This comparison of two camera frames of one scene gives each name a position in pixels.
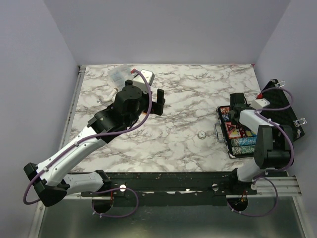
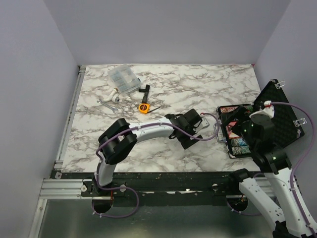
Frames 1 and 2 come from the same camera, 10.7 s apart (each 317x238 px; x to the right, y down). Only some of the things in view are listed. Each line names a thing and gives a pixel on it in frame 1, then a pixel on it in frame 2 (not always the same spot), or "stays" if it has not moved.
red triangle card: x=233 y=131 stays
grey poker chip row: x=242 y=149 stays
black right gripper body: x=233 y=120 to x=241 y=126
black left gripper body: x=156 y=107 to x=184 y=140
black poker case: x=271 y=109 stays
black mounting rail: x=173 y=188 stays
